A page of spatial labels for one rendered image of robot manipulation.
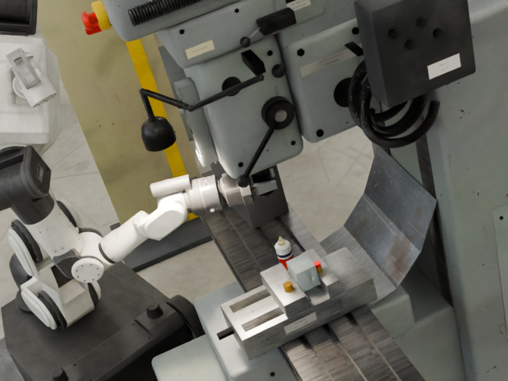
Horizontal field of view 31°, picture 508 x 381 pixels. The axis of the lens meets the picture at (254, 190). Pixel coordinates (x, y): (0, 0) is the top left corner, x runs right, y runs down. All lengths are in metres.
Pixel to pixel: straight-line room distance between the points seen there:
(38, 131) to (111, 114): 1.78
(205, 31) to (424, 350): 1.11
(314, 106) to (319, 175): 2.37
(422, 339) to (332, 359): 0.43
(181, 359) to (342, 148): 2.21
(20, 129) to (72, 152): 3.10
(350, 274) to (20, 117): 0.86
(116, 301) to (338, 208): 1.40
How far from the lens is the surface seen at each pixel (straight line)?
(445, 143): 2.09
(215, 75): 1.93
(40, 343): 3.07
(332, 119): 2.06
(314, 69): 1.99
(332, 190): 4.26
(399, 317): 2.39
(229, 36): 1.89
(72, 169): 5.09
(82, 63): 3.83
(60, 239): 2.23
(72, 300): 2.90
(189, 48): 1.87
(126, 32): 1.82
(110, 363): 2.84
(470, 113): 2.09
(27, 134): 2.17
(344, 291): 2.18
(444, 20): 1.79
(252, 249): 2.50
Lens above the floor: 2.43
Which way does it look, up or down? 34 degrees down
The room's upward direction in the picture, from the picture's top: 17 degrees counter-clockwise
